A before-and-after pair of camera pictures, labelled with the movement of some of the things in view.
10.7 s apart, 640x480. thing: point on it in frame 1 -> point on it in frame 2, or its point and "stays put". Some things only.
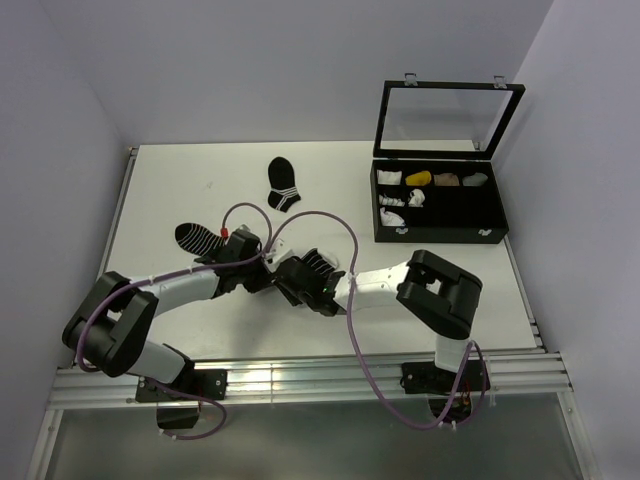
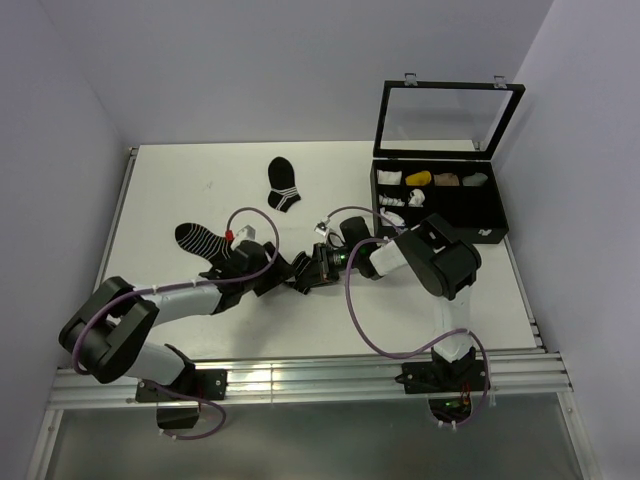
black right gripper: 294,299 -> 321,270
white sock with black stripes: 417,198 stays put
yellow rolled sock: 421,178 stays put
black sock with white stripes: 198,239 stays put
